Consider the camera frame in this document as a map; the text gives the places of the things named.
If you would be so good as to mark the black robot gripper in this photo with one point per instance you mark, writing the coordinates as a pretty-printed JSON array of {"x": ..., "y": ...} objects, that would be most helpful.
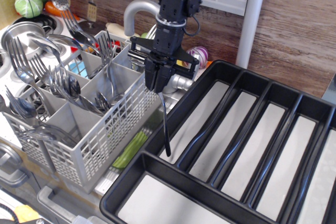
[{"x": 164, "y": 49}]

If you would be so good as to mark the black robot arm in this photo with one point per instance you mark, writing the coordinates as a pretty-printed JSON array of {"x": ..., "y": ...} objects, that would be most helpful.
[{"x": 177, "y": 11}]

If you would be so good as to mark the grey plastic cutlery basket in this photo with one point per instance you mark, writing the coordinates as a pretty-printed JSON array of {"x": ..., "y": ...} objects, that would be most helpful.
[{"x": 99, "y": 139}]

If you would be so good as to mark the black cutlery tray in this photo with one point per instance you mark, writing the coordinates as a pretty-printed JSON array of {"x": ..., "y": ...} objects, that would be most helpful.
[{"x": 244, "y": 149}]

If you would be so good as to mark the large steel spoon front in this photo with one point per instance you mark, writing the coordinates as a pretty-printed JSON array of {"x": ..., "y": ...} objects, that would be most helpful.
[{"x": 48, "y": 133}]

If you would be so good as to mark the silver toy faucet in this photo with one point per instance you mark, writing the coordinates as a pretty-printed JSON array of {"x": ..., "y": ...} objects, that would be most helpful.
[{"x": 139, "y": 16}]

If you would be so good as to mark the steel fork back compartment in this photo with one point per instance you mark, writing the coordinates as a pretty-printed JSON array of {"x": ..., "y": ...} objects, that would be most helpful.
[{"x": 151, "y": 33}]

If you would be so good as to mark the purple toy onion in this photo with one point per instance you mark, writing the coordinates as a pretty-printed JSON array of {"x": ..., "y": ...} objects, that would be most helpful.
[{"x": 201, "y": 53}]

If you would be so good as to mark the tall steel fork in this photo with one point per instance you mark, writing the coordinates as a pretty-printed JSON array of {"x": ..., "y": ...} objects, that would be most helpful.
[{"x": 77, "y": 33}]

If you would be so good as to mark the green toy vegetable in sink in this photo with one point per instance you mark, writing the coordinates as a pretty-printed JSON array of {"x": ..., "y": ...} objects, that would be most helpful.
[{"x": 130, "y": 150}]

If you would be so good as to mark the orange toy carrot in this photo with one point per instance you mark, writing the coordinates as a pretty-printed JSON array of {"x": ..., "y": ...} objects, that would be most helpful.
[{"x": 51, "y": 9}]

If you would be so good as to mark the steel pot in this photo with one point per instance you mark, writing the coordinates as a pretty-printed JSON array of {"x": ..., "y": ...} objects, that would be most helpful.
[{"x": 21, "y": 30}]

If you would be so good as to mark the green toy cabbage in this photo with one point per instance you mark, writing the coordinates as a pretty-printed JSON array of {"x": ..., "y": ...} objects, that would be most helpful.
[{"x": 29, "y": 8}]

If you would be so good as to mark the large steel fork left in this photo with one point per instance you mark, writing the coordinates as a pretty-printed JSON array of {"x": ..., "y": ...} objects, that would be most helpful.
[{"x": 23, "y": 70}]

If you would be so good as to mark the white metal post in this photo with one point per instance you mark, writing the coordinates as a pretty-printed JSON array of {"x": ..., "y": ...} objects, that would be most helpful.
[{"x": 251, "y": 18}]

